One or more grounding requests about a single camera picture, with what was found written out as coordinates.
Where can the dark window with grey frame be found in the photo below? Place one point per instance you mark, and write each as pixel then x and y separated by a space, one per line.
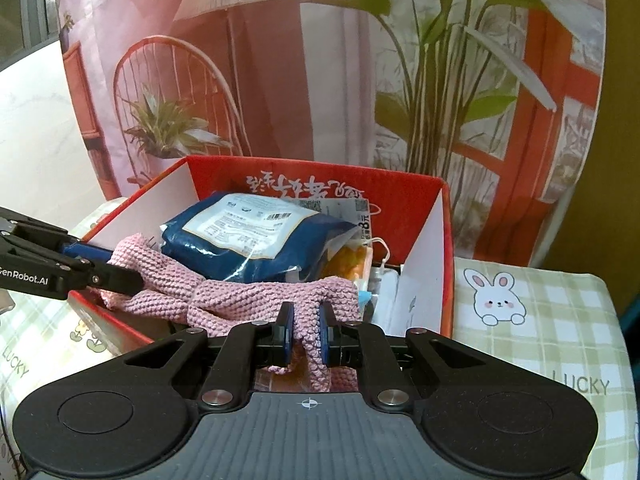
pixel 25 5

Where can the white face mask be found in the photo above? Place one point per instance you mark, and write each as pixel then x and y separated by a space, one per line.
pixel 387 280

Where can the red strawberry print cardboard box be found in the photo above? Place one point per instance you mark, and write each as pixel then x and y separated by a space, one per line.
pixel 415 195

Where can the blue packet with white label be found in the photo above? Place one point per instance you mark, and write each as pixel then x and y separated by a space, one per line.
pixel 240 240

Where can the pink knitted scarf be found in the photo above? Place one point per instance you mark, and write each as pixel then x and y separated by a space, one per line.
pixel 235 305

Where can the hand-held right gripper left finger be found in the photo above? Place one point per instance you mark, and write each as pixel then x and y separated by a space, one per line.
pixel 286 332

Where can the green checked bunny tablecloth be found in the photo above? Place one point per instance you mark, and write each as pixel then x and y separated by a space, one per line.
pixel 525 350

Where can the printed room scene backdrop cloth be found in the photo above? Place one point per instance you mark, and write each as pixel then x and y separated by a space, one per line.
pixel 325 60

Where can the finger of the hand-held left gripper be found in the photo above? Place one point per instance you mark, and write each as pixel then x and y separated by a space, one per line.
pixel 35 232
pixel 110 277

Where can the orange snack packet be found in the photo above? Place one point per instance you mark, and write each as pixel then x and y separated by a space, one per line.
pixel 350 260

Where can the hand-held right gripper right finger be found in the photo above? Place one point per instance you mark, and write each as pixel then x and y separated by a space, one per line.
pixel 325 332

